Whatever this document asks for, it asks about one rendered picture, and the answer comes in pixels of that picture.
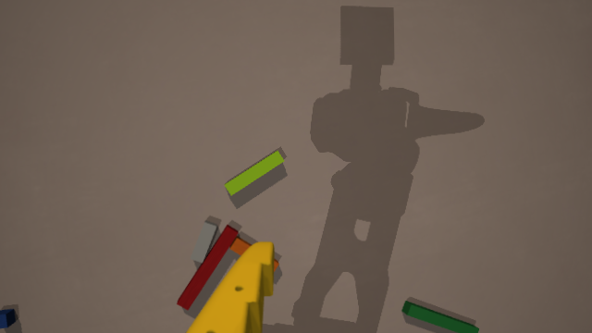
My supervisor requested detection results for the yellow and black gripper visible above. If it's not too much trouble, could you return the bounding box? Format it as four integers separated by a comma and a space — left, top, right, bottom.
186, 241, 275, 333

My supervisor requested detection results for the orange rod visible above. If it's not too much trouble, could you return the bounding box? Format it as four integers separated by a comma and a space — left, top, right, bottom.
229, 236, 279, 272

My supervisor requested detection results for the dark red rod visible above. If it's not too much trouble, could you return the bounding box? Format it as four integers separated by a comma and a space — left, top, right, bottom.
177, 225, 239, 310

